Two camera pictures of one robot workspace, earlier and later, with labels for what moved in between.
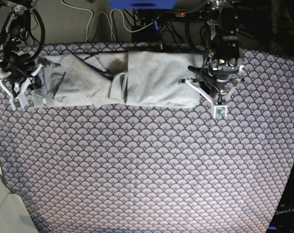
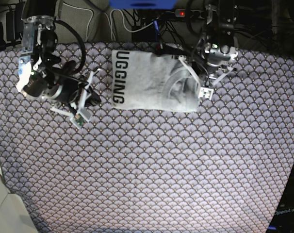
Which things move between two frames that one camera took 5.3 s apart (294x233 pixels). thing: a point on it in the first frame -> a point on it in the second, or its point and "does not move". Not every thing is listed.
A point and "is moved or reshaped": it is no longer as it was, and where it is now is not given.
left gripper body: x=16 y=81 -> x=77 y=95
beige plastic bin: x=9 y=213 does not move
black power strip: x=193 y=14 does not move
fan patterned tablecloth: x=131 y=169 does not move
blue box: x=143 y=4 does not move
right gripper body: x=216 y=83 -> x=206 y=77
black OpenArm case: x=287 y=216 does not move
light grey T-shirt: x=163 y=79 is moved or reshaped
